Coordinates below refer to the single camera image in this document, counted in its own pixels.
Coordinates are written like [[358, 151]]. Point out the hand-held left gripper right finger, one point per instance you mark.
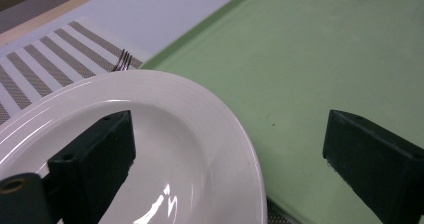
[[376, 157]]

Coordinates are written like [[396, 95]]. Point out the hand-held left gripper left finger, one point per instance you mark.
[[90, 160]]

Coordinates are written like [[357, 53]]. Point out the white plate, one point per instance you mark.
[[200, 130]]

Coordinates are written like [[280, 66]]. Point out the silver fork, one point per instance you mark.
[[122, 62]]

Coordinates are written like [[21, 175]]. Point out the striped placemat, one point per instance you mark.
[[60, 60]]

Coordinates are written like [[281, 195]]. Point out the green mat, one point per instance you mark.
[[316, 67]]

